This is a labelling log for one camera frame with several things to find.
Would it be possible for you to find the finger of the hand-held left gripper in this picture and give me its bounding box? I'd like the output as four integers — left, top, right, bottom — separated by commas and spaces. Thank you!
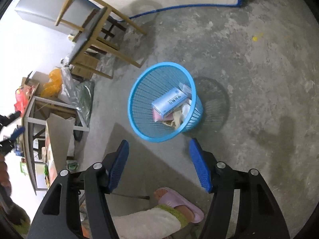
0, 126, 26, 155
0, 112, 21, 130

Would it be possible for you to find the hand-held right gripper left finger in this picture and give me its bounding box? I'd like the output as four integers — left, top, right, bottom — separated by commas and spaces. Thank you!
27, 139, 130, 239

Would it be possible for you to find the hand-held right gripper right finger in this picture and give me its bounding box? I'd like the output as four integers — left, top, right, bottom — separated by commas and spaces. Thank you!
189, 138, 291, 239

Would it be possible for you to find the beige wrapper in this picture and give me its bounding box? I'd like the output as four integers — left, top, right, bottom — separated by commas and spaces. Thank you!
163, 111, 185, 130

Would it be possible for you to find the white tissue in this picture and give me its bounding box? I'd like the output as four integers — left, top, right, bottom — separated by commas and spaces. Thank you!
181, 99, 193, 120

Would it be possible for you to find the pink packet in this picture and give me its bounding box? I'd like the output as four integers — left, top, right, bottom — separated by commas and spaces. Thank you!
153, 110, 175, 122

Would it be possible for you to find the blue plastic wastebasket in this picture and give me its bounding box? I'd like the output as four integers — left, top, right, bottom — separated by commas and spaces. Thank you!
128, 62, 203, 143

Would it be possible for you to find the light blue carton box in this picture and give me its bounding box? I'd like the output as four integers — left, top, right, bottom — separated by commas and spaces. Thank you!
151, 87, 188, 116

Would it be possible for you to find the person's left forearm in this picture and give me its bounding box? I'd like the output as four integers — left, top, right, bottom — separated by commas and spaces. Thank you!
0, 194, 32, 234

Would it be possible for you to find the person's left hand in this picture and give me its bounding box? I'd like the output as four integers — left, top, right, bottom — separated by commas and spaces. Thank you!
0, 153, 12, 192

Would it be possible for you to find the red packaging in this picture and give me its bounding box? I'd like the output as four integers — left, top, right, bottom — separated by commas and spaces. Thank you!
14, 86, 34, 112

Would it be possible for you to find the grey cardboard sheet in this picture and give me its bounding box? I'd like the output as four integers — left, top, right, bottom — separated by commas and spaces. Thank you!
45, 113, 76, 160

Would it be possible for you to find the pink slipper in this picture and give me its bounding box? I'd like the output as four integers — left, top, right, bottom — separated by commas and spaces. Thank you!
153, 187, 205, 224

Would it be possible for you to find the open cardboard box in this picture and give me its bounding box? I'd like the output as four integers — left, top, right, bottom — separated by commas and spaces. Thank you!
21, 71, 48, 97

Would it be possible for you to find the person's foot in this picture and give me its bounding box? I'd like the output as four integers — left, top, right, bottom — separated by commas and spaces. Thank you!
155, 190, 196, 221

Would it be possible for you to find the orange plastic bag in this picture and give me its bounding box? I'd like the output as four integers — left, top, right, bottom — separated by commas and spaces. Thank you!
40, 69, 63, 97

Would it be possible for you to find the person's leg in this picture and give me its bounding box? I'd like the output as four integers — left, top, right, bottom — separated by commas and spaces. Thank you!
112, 204, 190, 239

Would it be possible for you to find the clear plastic bag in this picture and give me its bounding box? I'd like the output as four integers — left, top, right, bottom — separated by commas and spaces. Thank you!
58, 67, 78, 102

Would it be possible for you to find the leaf printed tablecloth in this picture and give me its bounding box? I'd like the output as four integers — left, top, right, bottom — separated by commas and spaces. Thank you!
78, 194, 94, 239

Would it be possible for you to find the green plastic bag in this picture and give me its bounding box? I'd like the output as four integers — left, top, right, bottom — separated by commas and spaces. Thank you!
73, 81, 96, 120

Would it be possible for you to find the clear plastic wrapper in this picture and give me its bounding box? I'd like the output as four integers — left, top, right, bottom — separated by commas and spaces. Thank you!
178, 84, 192, 99

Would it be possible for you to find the brown cardboard box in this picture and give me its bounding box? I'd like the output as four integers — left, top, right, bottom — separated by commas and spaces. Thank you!
71, 53, 100, 80

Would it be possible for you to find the grey refrigerator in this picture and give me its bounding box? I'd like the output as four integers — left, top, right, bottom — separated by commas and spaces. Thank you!
14, 0, 100, 36

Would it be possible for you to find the wooden chair with black seat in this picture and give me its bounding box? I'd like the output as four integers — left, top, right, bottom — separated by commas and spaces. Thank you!
55, 0, 147, 80

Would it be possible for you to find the white metal frame table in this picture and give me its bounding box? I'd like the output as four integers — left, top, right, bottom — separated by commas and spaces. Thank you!
21, 96, 90, 196

